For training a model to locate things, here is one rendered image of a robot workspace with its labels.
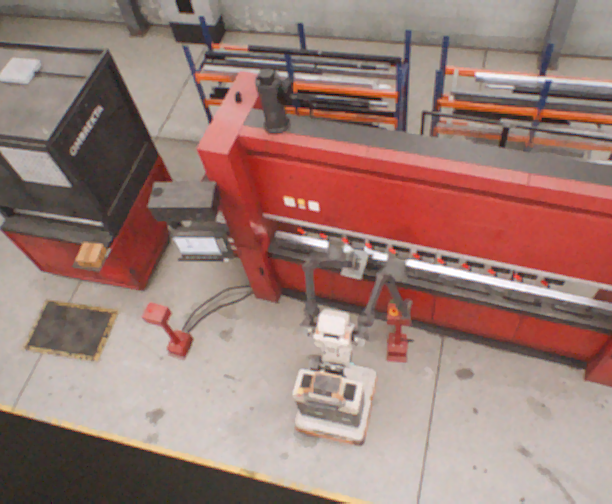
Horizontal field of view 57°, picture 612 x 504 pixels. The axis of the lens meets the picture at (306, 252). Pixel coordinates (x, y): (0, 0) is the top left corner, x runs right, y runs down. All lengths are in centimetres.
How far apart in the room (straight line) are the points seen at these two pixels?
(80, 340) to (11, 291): 118
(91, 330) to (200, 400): 149
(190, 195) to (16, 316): 320
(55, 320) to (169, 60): 425
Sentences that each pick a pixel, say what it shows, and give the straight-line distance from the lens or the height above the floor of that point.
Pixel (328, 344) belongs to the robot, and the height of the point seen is 118.
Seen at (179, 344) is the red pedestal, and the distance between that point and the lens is 586.
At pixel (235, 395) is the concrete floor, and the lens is 564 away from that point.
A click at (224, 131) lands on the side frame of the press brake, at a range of 425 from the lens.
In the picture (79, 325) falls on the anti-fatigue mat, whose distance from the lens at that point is 654.
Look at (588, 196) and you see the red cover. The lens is 390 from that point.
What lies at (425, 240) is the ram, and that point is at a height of 142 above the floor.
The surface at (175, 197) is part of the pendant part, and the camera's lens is 443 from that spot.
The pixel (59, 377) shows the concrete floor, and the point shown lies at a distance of 639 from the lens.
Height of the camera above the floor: 520
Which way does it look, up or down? 57 degrees down
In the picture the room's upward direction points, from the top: 12 degrees counter-clockwise
